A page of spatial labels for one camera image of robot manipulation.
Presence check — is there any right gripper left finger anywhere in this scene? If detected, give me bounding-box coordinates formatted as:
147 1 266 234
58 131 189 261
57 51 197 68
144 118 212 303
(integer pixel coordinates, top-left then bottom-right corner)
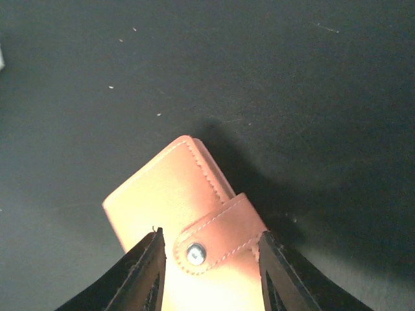
57 227 166 311

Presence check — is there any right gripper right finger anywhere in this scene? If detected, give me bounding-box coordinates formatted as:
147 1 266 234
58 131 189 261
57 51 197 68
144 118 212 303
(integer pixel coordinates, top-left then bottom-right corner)
259 231 372 311

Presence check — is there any pink leather card holder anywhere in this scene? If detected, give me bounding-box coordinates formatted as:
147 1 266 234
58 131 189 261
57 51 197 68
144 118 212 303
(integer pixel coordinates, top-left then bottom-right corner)
103 135 266 310

